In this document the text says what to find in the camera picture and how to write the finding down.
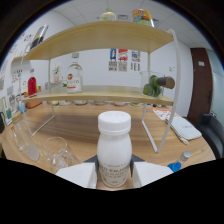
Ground black kettle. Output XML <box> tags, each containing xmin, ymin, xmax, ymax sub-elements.
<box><xmin>0</xmin><ymin>111</ymin><xmax>6</xmax><ymax>134</ymax></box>

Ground glass jar of limes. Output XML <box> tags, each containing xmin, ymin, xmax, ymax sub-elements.
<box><xmin>139</xmin><ymin>70</ymin><xmax>176</xmax><ymax>99</ymax></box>

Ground black sofa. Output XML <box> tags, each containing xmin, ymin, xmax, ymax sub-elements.
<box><xmin>196</xmin><ymin>113</ymin><xmax>224</xmax><ymax>159</ymax></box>

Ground white two-tier wooden shelf rack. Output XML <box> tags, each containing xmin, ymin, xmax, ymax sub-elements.
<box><xmin>20</xmin><ymin>20</ymin><xmax>183</xmax><ymax>154</ymax></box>

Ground orange patterned paper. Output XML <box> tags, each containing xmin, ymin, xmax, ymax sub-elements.
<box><xmin>152</xmin><ymin>106</ymin><xmax>181</xmax><ymax>122</ymax></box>

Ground pink flower pot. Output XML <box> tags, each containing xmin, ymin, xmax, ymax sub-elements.
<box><xmin>53</xmin><ymin>63</ymin><xmax>63</xmax><ymax>83</ymax></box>

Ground yellow snack bag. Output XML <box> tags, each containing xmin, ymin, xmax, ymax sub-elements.
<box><xmin>131</xmin><ymin>8</ymin><xmax>155</xmax><ymax>28</ymax></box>

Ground green-capped clear bottle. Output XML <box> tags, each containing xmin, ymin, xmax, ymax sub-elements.
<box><xmin>99</xmin><ymin>8</ymin><xmax>118</xmax><ymax>22</ymax></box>

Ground clear glass with ice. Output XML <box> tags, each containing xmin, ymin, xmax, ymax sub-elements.
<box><xmin>41</xmin><ymin>136</ymin><xmax>79</xmax><ymax>174</ymax></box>

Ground white milk bottle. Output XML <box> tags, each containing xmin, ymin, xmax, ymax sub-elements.
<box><xmin>96</xmin><ymin>110</ymin><xmax>133</xmax><ymax>189</ymax></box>

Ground brown door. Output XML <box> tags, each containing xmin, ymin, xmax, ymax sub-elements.
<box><xmin>186</xmin><ymin>47</ymin><xmax>214</xmax><ymax>126</ymax></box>

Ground clear bottle with red-white label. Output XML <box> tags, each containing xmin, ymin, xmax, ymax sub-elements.
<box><xmin>66</xmin><ymin>52</ymin><xmax>84</xmax><ymax>94</ymax></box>

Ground red wall poster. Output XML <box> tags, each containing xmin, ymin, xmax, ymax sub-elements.
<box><xmin>117</xmin><ymin>49</ymin><xmax>129</xmax><ymax>72</ymax></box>

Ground multicolour wall poster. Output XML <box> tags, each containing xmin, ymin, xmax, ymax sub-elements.
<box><xmin>130</xmin><ymin>50</ymin><xmax>141</xmax><ymax>72</ymax></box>

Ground blue and white cup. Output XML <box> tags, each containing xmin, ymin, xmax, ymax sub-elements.
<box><xmin>18</xmin><ymin>100</ymin><xmax>27</xmax><ymax>114</ymax></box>

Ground blue liquid bottle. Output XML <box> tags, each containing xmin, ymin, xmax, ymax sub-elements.
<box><xmin>166</xmin><ymin>150</ymin><xmax>192</xmax><ymax>173</ymax></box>

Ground blue wall poster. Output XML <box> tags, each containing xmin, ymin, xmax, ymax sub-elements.
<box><xmin>108</xmin><ymin>48</ymin><xmax>118</xmax><ymax>72</ymax></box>

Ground white cloth bag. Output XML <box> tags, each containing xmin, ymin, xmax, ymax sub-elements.
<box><xmin>165</xmin><ymin>114</ymin><xmax>203</xmax><ymax>145</ymax></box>

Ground red liquid glass bottle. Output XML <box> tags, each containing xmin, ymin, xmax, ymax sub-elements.
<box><xmin>27</xmin><ymin>68</ymin><xmax>38</xmax><ymax>98</ymax></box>

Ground black and yellow bag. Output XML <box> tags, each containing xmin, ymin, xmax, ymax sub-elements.
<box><xmin>29</xmin><ymin>24</ymin><xmax>50</xmax><ymax>52</ymax></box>

